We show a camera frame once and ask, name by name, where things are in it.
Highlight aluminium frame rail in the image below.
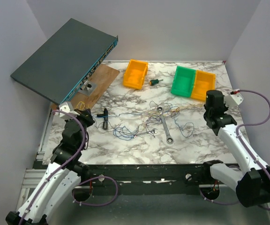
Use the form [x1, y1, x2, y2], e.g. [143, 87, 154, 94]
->
[22, 169, 46, 188]

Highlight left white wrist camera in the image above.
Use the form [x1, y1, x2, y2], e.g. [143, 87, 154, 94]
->
[57, 101, 80, 120]

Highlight yellow plastic bin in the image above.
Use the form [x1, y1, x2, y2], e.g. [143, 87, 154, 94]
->
[123, 59, 148, 90]
[191, 70, 216, 101]

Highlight dark grey network switch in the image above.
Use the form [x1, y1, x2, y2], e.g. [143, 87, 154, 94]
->
[11, 18, 118, 105]

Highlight coloured thin cables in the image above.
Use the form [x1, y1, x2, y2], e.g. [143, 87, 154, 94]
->
[75, 100, 207, 141]

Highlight green plastic bin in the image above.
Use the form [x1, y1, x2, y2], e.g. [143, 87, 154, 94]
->
[171, 66, 196, 98]

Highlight plywood board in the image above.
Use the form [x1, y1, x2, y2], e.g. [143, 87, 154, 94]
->
[64, 64, 120, 109]

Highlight small combination wrench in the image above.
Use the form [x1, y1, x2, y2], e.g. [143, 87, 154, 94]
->
[133, 128, 157, 138]

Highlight black metal T fitting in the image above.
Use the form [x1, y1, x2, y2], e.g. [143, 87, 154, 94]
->
[97, 108, 108, 130]

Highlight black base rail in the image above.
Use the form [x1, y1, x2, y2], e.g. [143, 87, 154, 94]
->
[75, 163, 219, 196]

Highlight left yellow plastic bin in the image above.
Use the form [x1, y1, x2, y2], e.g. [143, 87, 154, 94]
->
[123, 59, 148, 90]

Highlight green stubby screwdriver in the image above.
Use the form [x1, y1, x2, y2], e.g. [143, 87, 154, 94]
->
[150, 79, 163, 86]

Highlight metal bracket with knob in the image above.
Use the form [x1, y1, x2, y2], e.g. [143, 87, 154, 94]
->
[78, 80, 97, 96]

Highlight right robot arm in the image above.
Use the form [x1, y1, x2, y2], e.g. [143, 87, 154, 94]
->
[200, 90, 270, 211]

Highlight right yellow plastic bin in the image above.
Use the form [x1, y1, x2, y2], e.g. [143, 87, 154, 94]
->
[191, 70, 216, 101]

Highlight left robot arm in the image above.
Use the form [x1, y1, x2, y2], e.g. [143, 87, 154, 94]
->
[6, 110, 94, 225]

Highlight large ratchet wrench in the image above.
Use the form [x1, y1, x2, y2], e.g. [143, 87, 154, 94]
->
[157, 106, 174, 144]

